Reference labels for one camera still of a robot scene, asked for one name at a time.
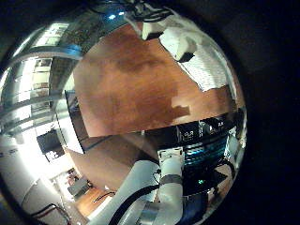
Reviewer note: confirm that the white red striped cloth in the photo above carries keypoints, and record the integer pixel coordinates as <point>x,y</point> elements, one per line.
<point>207,72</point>

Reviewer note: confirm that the black control box teal lights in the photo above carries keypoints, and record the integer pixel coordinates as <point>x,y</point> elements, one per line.
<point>203,150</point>

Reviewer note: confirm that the grey office cart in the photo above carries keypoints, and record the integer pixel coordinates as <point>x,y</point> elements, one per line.
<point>78,186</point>

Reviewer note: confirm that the metal beam with blue tape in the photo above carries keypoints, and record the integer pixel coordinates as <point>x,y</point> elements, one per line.
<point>62,51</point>

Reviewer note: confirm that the black wall monitor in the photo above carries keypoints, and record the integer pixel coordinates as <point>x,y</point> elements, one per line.
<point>50,143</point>

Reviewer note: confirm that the glass window wall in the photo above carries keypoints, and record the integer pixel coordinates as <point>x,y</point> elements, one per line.
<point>28,81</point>

